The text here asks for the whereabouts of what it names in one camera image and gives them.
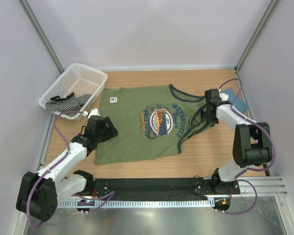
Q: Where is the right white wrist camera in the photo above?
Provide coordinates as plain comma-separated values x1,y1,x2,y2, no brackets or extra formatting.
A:
219,89,229,101

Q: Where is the aluminium front rail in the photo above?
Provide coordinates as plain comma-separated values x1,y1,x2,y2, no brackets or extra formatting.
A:
237,176,289,196

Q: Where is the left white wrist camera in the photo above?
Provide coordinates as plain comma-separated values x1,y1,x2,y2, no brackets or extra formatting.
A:
82,108,100,118

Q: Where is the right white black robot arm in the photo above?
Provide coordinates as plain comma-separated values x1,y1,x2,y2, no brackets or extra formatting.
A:
202,89,273,194

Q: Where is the green tank top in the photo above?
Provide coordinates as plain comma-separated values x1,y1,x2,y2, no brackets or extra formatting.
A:
95,84,209,165

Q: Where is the blue tank top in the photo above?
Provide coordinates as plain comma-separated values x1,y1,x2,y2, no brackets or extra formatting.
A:
222,88,249,113

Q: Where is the left aluminium frame post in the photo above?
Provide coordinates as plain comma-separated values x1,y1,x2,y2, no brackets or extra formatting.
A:
19,0,64,73

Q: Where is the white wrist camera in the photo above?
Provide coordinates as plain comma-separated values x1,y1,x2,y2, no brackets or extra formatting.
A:
219,89,229,101
82,108,100,118

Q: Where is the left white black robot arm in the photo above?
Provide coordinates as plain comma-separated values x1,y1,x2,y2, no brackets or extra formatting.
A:
16,114,118,222

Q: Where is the right aluminium frame post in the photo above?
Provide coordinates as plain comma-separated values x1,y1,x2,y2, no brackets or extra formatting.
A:
234,0,280,73

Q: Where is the black white striped tank top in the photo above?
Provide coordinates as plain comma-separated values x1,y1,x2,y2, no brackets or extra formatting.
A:
45,92,92,113

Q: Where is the aluminium frame post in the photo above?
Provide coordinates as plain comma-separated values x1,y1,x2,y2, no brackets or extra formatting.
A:
234,0,280,73
19,0,64,73

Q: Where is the white plastic laundry basket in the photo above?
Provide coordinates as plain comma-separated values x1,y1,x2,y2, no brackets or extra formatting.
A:
38,63,108,112

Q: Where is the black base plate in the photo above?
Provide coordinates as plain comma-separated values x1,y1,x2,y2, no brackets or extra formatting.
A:
92,176,241,202

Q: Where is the white slotted cable duct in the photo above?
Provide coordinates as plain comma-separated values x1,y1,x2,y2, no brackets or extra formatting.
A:
58,198,215,209

